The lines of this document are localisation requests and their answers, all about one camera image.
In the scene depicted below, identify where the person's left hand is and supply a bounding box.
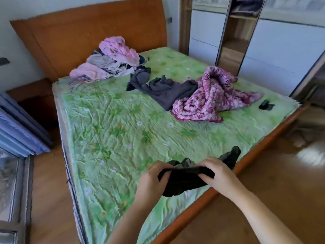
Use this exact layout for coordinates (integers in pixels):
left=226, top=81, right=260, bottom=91
left=134, top=161, right=175, bottom=209

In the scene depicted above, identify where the black garment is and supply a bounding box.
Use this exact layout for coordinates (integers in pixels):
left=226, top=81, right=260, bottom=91
left=157, top=146, right=241, bottom=198

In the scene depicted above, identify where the beige garment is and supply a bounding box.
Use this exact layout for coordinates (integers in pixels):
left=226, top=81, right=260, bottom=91
left=86, top=53, right=135, bottom=75

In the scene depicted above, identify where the person's left forearm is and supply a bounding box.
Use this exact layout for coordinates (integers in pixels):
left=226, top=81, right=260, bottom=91
left=106, top=198, right=158, bottom=244

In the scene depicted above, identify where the green floral bedsheet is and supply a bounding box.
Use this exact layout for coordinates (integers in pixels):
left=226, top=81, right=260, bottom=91
left=52, top=47, right=301, bottom=244

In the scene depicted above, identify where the pale pink garment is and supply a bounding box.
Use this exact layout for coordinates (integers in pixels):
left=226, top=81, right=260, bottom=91
left=69, top=62, right=110, bottom=80

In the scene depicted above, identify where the person's right forearm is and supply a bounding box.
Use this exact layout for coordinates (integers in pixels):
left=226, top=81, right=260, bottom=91
left=229, top=185, right=304, bottom=244

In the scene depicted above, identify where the pink floral blanket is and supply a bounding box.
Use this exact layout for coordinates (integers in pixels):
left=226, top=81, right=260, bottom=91
left=170, top=66, right=264, bottom=124

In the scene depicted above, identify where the window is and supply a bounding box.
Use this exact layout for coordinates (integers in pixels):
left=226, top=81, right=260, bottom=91
left=0, top=147, right=34, bottom=244

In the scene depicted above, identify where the bundle of clothes hangers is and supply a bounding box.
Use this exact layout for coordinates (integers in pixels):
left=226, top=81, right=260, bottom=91
left=68, top=76, right=113, bottom=93

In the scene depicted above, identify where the small dark blue-grey garment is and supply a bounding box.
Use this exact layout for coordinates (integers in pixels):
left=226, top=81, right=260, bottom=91
left=126, top=67, right=152, bottom=91

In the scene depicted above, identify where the wooden bed frame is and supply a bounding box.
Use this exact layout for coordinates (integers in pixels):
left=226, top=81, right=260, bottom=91
left=151, top=104, right=311, bottom=244

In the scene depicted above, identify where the person's right hand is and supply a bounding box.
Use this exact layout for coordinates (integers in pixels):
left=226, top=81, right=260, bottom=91
left=197, top=157, right=245, bottom=200

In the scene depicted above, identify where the small black pouch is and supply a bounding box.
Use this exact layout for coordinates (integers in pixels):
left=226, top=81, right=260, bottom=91
left=258, top=99, right=275, bottom=111

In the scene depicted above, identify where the wooden headboard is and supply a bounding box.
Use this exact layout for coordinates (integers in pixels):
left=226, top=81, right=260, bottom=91
left=10, top=0, right=168, bottom=82

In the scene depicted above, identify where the blue curtain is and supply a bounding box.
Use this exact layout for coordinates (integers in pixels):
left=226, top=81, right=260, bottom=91
left=0, top=92, right=54, bottom=158

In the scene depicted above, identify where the large dark grey garment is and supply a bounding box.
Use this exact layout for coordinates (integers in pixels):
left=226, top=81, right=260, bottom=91
left=141, top=75, right=199, bottom=111

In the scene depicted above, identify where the wooden nightstand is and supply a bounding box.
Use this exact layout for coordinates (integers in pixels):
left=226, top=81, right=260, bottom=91
left=6, top=78, right=59, bottom=130

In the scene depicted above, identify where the bright pink garment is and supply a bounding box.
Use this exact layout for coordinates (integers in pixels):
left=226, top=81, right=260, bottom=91
left=99, top=36, right=141, bottom=68

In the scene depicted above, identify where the wooden door frame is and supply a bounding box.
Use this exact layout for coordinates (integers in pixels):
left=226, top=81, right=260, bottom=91
left=178, top=0, right=193, bottom=56

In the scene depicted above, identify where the wardrobe mirror panel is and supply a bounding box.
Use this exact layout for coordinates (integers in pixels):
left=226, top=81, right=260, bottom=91
left=215, top=0, right=266, bottom=77

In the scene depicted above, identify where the white wardrobe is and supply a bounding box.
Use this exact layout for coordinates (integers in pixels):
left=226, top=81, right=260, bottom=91
left=188, top=0, right=325, bottom=97

